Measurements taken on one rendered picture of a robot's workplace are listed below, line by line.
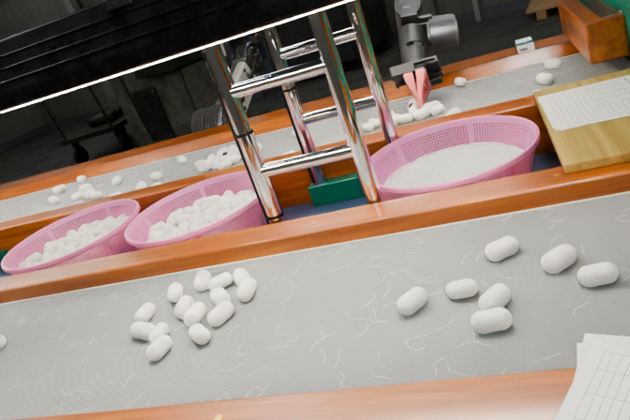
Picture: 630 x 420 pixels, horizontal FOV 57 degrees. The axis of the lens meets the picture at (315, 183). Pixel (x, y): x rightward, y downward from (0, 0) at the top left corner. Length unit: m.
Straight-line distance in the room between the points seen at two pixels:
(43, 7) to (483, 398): 10.15
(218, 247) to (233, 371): 0.26
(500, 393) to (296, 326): 0.26
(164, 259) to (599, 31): 0.77
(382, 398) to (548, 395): 0.12
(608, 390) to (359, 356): 0.22
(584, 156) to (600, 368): 0.35
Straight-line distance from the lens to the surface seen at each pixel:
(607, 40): 1.08
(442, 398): 0.46
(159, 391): 0.64
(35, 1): 10.51
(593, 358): 0.47
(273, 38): 1.01
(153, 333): 0.71
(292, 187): 1.12
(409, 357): 0.54
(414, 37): 1.29
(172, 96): 4.90
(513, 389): 0.46
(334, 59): 0.75
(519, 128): 0.96
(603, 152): 0.76
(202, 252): 0.85
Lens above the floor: 1.07
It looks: 19 degrees down
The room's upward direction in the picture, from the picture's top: 19 degrees counter-clockwise
